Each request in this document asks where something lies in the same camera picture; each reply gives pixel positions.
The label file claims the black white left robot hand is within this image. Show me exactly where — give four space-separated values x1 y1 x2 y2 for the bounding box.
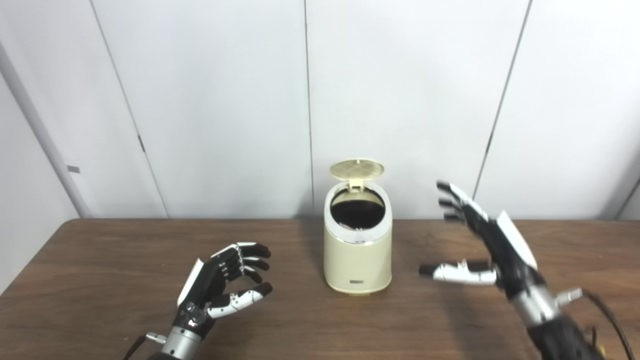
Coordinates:
172 242 274 338

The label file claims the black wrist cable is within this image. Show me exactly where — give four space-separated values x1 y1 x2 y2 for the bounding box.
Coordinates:
555 287 636 360
122 332 167 360

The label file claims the cream-colored cylindrical bin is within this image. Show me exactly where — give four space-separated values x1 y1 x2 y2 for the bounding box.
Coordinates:
323 180 393 296

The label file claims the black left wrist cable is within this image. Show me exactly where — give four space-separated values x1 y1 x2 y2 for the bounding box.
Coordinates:
122 332 167 360

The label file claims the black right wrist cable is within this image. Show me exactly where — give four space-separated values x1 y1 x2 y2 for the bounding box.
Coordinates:
555 287 636 360

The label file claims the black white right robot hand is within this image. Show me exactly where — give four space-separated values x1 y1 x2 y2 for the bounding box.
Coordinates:
419 180 548 301

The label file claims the round cream bin lid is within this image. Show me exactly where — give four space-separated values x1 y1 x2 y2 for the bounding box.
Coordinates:
329 158 385 193

